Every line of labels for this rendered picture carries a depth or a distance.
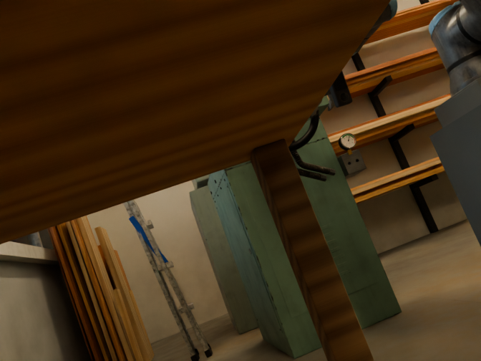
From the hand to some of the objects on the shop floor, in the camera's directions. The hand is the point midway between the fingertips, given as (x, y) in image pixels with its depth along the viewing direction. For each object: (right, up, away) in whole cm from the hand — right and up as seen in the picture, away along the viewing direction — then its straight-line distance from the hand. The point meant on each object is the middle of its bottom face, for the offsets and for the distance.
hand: (322, 112), depth 138 cm
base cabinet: (+9, -84, +45) cm, 95 cm away
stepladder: (-53, -115, +85) cm, 152 cm away
